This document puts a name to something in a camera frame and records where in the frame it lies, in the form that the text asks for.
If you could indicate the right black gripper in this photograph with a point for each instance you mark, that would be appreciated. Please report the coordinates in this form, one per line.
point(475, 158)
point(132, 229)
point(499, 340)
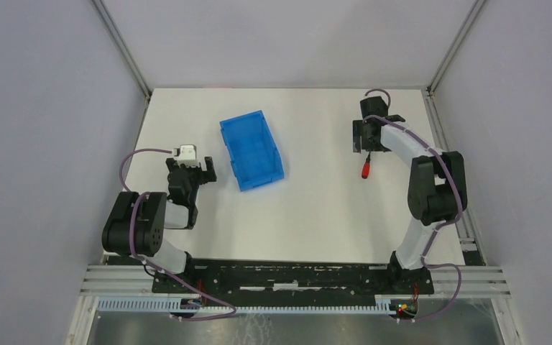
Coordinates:
point(359, 139)

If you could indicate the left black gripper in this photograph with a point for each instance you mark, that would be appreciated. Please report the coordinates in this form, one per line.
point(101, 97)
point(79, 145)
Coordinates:
point(210, 176)

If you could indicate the red handled black screwdriver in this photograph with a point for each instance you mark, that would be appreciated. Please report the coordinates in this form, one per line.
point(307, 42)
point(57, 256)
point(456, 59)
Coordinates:
point(366, 167)

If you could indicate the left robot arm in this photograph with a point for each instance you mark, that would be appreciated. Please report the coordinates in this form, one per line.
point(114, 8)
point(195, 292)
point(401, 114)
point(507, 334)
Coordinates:
point(136, 226)

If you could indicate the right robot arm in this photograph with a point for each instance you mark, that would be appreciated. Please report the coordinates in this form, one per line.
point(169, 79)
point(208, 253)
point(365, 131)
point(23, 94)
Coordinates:
point(437, 182)

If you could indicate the blue plastic storage bin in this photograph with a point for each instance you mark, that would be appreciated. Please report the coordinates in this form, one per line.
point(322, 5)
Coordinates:
point(254, 157)

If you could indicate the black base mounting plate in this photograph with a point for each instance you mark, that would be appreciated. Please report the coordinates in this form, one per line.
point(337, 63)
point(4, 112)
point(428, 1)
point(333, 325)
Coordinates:
point(245, 283)

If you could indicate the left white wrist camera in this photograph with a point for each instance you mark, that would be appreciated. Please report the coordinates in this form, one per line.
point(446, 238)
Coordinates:
point(186, 155)

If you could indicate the white slotted cable duct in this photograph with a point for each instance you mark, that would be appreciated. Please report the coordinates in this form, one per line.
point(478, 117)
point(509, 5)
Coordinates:
point(181, 305)

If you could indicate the aluminium frame rail right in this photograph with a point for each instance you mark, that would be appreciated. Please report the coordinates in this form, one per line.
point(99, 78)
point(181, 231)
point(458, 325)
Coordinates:
point(444, 135)

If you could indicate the aluminium frame rail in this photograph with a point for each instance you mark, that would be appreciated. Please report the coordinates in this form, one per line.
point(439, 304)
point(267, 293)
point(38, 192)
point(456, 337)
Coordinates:
point(444, 135)
point(476, 282)

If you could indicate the aluminium frame post left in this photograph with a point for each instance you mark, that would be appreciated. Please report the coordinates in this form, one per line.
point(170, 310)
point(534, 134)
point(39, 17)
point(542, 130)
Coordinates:
point(116, 37)

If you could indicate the aluminium frame rail front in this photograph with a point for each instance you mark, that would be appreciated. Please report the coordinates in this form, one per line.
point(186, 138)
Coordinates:
point(476, 282)

